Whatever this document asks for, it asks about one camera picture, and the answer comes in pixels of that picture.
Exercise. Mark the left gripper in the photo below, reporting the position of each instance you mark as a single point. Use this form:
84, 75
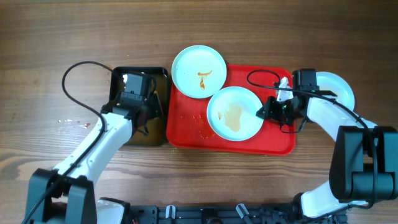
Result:
156, 110

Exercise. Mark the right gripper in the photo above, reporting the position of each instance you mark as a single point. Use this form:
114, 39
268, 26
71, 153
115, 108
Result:
270, 112

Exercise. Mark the white plate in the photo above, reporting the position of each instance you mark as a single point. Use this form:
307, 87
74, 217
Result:
231, 113
328, 81
199, 71

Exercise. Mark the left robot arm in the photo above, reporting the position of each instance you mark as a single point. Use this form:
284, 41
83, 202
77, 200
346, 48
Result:
65, 194

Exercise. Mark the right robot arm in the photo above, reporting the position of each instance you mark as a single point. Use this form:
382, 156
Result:
363, 169

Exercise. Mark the black water tray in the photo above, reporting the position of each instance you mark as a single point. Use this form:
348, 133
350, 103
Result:
155, 133

